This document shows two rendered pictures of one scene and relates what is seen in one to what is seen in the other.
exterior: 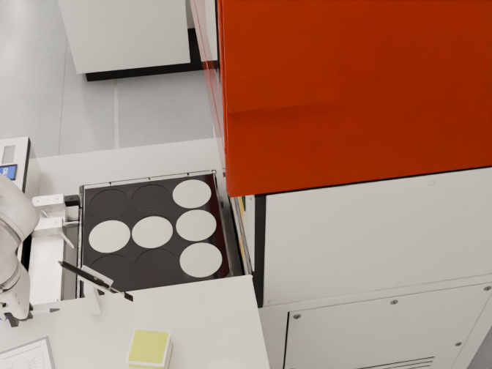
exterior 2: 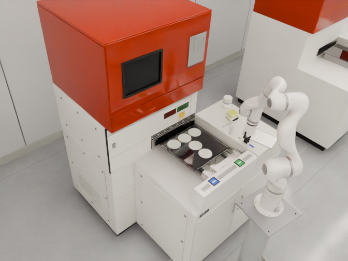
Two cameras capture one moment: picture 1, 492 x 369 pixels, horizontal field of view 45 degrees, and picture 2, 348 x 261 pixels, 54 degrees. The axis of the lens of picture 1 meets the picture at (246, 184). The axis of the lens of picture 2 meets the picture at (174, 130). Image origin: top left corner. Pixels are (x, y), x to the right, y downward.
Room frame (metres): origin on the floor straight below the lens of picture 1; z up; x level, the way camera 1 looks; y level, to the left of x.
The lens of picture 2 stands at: (2.17, 1.65, 2.60)
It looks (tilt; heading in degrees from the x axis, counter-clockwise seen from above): 40 degrees down; 234
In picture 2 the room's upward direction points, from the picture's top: 4 degrees clockwise
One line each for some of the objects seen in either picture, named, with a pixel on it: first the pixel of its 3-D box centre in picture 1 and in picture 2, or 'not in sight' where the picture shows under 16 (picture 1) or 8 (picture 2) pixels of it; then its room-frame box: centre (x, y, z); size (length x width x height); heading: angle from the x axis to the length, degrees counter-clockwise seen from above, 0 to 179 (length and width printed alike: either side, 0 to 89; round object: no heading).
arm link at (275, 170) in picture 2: not in sight; (275, 174); (0.85, 0.88, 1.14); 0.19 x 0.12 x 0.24; 156
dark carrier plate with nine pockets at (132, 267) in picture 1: (153, 230); (194, 145); (0.94, 0.23, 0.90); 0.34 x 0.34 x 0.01; 9
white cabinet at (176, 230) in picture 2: not in sight; (205, 191); (0.84, 0.32, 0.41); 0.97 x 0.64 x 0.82; 9
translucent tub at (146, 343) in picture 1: (150, 354); (232, 115); (0.55, 0.19, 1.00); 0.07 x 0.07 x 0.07; 84
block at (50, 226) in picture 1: (47, 226); (215, 170); (0.96, 0.50, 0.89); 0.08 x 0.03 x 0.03; 99
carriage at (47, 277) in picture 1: (47, 258); (222, 167); (0.88, 0.49, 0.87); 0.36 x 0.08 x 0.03; 9
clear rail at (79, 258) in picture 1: (80, 240); (212, 159); (0.91, 0.41, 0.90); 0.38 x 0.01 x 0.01; 9
